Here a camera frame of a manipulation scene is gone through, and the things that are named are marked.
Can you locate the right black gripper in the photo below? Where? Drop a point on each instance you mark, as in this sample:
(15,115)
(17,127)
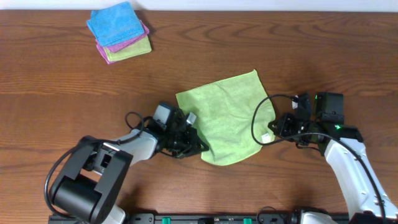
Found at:
(282,130)

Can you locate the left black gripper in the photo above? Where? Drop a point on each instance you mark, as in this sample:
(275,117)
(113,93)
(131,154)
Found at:
(189,139)

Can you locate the light green microfiber cloth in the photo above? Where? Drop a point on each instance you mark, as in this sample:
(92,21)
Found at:
(230,116)

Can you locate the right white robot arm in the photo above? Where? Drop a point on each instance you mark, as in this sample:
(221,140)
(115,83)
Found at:
(322,123)

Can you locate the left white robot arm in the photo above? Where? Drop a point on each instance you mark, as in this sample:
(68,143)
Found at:
(85,182)

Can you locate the folded green cloth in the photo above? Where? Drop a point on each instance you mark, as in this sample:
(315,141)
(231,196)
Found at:
(141,47)

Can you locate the folded pink cloth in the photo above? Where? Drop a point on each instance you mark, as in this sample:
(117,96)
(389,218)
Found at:
(117,47)

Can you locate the folded blue cloth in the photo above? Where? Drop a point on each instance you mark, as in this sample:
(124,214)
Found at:
(115,24)

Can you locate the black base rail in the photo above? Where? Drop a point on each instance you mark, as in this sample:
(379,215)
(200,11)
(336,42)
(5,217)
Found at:
(265,218)

